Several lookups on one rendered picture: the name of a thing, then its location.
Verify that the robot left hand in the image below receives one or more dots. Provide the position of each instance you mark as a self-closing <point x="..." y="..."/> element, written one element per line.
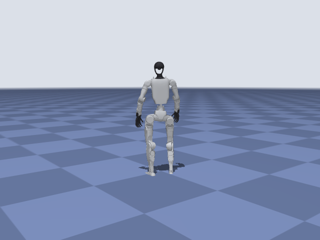
<point x="138" y="120"/>

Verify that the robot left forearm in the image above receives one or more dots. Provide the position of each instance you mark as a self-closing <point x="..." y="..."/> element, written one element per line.
<point x="139" y="107"/>

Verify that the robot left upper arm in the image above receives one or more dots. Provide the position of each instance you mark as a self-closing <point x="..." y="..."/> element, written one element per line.
<point x="144" y="90"/>

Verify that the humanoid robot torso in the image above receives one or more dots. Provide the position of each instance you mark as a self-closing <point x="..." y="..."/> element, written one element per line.
<point x="160" y="89"/>

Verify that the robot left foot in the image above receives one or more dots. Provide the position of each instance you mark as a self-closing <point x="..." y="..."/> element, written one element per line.
<point x="151" y="174"/>

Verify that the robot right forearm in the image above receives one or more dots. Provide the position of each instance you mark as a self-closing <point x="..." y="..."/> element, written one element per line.
<point x="176" y="105"/>

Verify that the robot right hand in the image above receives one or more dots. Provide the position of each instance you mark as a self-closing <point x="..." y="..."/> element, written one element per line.
<point x="176" y="116"/>

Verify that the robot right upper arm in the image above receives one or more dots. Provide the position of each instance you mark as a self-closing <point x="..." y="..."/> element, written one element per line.
<point x="174" y="89"/>

